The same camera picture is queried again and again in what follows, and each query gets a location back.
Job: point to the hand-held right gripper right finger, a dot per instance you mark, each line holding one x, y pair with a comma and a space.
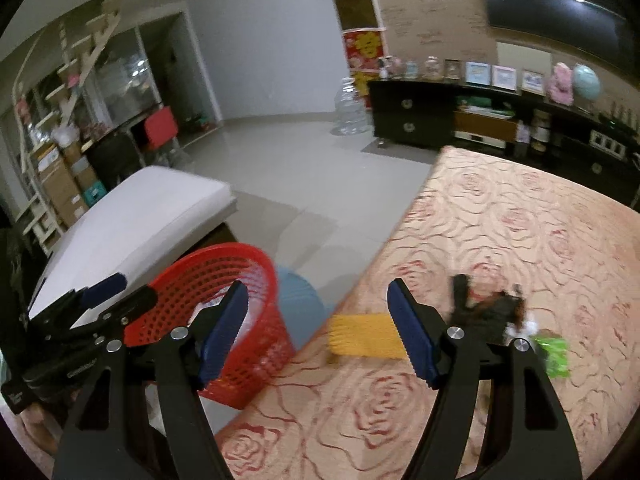
410, 330

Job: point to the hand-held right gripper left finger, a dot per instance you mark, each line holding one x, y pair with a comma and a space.
225, 330

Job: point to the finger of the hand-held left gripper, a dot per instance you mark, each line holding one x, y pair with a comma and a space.
102, 287
135, 305

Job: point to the red plastic mesh basket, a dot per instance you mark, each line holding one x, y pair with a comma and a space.
260, 345

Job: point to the green plastic wrapper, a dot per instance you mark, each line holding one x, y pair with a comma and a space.
555, 355

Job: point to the white mattress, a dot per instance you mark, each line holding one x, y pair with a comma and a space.
140, 220

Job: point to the stack of cardboard boxes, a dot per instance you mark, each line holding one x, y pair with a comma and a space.
57, 180

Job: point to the black chair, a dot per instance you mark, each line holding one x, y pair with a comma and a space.
112, 157

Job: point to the white plastic bag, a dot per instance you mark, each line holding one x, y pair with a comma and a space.
66, 137

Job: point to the red chair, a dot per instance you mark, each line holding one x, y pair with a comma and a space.
161, 127

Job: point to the black television cabinet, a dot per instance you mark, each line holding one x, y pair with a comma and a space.
395, 115

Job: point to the wooden drawer box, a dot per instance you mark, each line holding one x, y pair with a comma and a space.
485, 126

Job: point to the clear water jug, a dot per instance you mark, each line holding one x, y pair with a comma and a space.
350, 110

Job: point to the green flat package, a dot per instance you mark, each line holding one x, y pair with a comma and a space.
482, 105

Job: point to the round tin can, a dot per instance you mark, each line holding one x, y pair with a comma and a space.
540, 126

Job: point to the wooden open staircase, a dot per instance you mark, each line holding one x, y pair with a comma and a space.
100, 25

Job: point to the glass snow globe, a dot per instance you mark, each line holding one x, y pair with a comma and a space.
432, 68

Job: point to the white power strip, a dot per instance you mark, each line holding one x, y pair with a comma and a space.
607, 141

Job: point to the pink plush toy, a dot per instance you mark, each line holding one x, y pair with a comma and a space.
561, 82

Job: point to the black router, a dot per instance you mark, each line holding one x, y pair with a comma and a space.
620, 122

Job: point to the light blue globe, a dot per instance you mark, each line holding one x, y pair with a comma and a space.
586, 82

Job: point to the black flat television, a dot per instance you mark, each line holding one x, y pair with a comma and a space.
550, 15

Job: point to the dark small picture frame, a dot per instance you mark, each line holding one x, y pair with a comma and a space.
452, 70

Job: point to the blue picture frame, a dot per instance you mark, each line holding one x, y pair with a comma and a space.
477, 73

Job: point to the small white picture frame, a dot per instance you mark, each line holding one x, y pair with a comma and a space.
533, 82

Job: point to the red yellow wall poster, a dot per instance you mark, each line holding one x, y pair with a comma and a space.
365, 45

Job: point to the white wall panel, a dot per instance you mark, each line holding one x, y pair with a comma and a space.
525, 54

